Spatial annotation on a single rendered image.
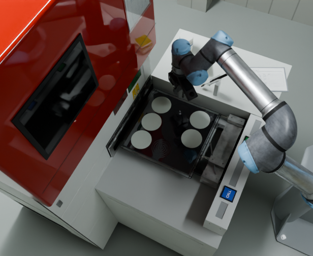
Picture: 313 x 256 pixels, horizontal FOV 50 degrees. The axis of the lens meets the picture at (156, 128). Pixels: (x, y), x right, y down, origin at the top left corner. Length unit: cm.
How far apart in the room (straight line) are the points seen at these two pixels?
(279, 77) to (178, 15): 181
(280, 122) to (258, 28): 224
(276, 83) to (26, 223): 189
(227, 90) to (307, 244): 126
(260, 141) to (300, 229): 139
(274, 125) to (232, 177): 40
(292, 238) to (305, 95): 117
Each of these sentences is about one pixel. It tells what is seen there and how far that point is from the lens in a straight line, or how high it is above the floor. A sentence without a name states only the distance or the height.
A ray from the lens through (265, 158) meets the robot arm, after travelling 121.
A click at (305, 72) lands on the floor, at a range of 313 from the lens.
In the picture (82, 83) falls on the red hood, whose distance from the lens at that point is 104.
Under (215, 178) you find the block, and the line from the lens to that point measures 153.
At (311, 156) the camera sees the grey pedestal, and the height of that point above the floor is 82.
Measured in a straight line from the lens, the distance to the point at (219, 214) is 144.
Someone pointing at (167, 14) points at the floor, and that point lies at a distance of 341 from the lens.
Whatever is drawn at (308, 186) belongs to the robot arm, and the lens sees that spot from 143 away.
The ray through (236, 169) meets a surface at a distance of 151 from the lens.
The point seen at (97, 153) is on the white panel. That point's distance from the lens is 149.
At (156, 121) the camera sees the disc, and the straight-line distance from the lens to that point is 165.
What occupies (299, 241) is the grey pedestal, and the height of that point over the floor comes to 2.
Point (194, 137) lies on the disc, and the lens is 161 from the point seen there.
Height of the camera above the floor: 234
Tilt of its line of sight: 62 degrees down
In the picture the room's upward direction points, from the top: 6 degrees counter-clockwise
